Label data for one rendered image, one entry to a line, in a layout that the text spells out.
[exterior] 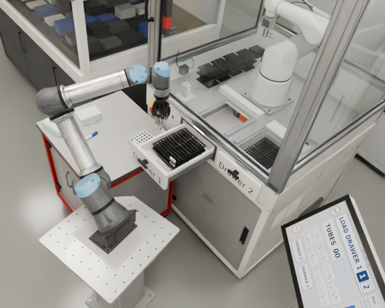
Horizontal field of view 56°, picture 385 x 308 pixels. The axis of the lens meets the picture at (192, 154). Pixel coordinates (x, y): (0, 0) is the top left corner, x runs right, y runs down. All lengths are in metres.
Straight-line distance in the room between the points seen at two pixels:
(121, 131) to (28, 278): 1.08
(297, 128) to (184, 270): 1.37
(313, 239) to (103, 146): 1.21
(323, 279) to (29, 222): 2.00
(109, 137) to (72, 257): 0.75
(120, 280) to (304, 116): 0.99
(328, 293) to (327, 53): 0.81
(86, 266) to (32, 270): 0.96
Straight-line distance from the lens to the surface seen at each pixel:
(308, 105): 1.41
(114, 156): 2.03
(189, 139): 1.94
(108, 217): 1.60
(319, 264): 1.46
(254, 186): 1.78
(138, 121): 2.24
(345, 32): 1.27
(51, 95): 1.57
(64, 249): 1.72
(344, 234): 1.46
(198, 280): 2.48
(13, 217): 2.84
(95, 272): 1.65
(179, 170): 1.81
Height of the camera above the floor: 2.23
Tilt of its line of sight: 46 degrees down
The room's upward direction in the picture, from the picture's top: 9 degrees clockwise
